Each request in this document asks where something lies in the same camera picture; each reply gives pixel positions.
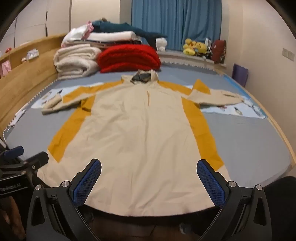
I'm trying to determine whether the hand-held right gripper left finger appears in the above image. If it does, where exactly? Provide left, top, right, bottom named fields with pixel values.
left=26, top=159, right=103, bottom=241

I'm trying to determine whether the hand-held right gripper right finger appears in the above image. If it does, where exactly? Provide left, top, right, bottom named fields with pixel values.
left=196, top=159, right=272, bottom=241

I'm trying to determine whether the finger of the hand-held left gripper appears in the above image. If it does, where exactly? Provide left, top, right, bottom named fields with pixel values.
left=0, top=146, right=25, bottom=163
left=21, top=151, right=49, bottom=175

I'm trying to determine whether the beige and yellow hooded jacket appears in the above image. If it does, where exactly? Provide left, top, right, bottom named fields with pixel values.
left=42, top=69, right=244, bottom=217

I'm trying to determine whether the person's left hand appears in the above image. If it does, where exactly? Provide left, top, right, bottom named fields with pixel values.
left=0, top=197, right=26, bottom=241

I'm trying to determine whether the yellow and white sheet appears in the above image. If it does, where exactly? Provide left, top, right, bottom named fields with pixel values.
left=3, top=54, right=292, bottom=188

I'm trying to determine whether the wooden headboard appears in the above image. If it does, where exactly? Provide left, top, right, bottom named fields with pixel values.
left=0, top=34, right=70, bottom=135

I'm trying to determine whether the pink bag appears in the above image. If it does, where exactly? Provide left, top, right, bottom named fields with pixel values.
left=0, top=61, right=12, bottom=78

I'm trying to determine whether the white plastic bag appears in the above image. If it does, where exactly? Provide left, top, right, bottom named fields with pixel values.
left=26, top=49, right=40, bottom=61

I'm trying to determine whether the cream folded quilt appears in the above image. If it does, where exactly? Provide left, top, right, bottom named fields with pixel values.
left=54, top=44, right=102, bottom=79

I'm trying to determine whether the purple box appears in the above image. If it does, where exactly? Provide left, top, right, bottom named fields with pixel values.
left=232, top=64, right=250, bottom=87

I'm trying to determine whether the red folded blanket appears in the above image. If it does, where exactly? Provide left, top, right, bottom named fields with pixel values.
left=97, top=44, right=162, bottom=73

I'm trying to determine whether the dark red pillow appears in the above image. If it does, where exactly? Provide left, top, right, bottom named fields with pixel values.
left=211, top=39, right=227, bottom=64

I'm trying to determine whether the white and pink folded cloth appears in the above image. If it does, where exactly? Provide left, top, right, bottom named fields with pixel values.
left=61, top=21, right=94, bottom=47

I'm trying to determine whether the yellow plush toy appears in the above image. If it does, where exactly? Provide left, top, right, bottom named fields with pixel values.
left=183, top=38, right=197, bottom=56
left=195, top=40, right=208, bottom=56

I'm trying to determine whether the white folded blanket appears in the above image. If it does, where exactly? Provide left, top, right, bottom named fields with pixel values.
left=87, top=31, right=139, bottom=43

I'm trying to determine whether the white wardrobe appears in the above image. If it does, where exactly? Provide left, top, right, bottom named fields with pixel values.
left=0, top=0, right=121, bottom=47

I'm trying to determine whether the white plush toy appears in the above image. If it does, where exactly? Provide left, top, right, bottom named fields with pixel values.
left=156, top=38, right=167, bottom=51

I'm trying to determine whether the teal garment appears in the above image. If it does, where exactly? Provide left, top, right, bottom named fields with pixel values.
left=91, top=20, right=168, bottom=43

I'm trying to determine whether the blue curtain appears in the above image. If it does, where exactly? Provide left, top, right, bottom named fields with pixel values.
left=131, top=0, right=222, bottom=50

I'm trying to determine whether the wall switch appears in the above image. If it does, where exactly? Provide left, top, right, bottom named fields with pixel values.
left=282, top=48, right=295, bottom=61

